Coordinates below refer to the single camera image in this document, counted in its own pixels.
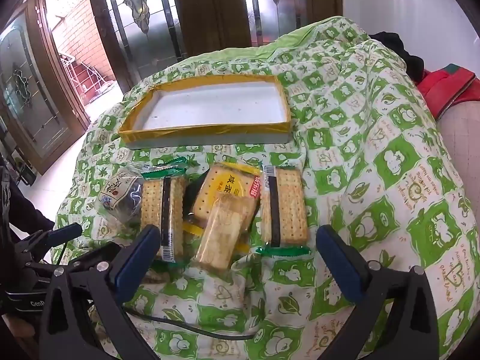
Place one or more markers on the dark green snack packet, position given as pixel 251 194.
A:
pixel 195 191

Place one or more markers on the green printed blanket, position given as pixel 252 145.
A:
pixel 375 157

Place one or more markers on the yellow cracker packet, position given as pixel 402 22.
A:
pixel 225 183

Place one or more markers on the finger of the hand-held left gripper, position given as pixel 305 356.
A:
pixel 56 233

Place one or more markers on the black cloth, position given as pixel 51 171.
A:
pixel 393 48

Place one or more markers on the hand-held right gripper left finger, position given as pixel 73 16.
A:
pixel 138 260

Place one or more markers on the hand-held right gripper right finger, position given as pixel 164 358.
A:
pixel 342 264

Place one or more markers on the red bag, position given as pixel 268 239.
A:
pixel 435 86

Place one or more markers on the cracker packet with green ends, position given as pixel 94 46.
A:
pixel 152 202
pixel 290 202

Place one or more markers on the pale pink fabric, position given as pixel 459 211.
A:
pixel 465 131

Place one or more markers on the yellow-rimmed white tray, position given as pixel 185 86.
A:
pixel 210 105

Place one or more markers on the red staircase with white railing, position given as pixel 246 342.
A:
pixel 80 75

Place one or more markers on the wooden stained glass door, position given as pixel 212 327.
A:
pixel 277 3
pixel 65 93
pixel 157 26

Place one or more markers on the person's left forearm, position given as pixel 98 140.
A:
pixel 26 210

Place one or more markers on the clear packet of dark snack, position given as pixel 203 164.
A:
pixel 120 195

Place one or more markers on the small clear wafer packet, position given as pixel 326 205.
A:
pixel 219 232

